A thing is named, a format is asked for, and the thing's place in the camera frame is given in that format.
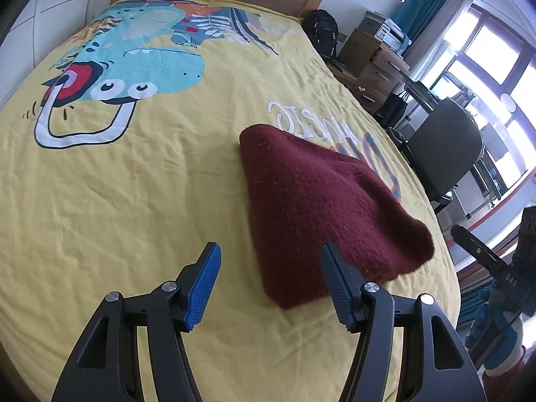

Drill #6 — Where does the wooden drawer cabinet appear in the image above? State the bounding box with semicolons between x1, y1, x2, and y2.
334;29;412;115

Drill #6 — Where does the yellow printed bedspread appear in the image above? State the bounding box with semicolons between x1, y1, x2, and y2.
0;0;461;402

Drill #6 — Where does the black bag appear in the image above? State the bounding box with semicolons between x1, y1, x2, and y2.
376;90;414;129

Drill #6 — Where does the dark office chair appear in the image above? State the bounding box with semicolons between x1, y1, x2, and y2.
389;97;485;215

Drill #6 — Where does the dark red knit sweater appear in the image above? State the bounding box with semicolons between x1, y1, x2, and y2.
239;123;435;311

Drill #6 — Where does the brown framed window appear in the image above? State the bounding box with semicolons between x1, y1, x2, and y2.
419;0;536;222

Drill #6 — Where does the white printer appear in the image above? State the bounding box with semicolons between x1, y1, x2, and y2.
361;10;414;57

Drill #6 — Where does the long teal curtain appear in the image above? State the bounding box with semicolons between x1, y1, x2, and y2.
391;0;466;81

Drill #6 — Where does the blue and white soft item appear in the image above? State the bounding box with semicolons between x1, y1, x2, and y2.
467;282;527;380

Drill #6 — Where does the black backpack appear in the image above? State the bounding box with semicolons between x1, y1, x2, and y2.
301;9;339;58

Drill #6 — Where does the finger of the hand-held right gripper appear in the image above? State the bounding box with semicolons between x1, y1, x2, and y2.
451;225;524;302

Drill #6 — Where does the white wardrobe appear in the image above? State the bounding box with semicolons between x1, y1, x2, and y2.
0;0;121;110

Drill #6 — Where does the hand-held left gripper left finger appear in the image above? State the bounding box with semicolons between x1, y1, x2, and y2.
51;242;222;402

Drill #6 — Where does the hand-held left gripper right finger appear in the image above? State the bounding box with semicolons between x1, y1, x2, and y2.
321;243;488;402

